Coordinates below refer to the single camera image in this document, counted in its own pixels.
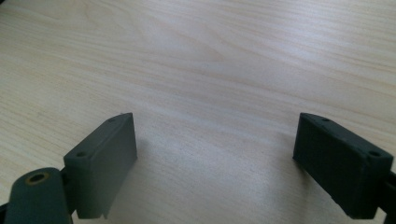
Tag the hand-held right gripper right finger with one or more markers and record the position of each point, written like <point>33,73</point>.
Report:
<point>342,168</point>

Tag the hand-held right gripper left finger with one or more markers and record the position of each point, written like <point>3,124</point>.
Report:
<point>102,168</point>

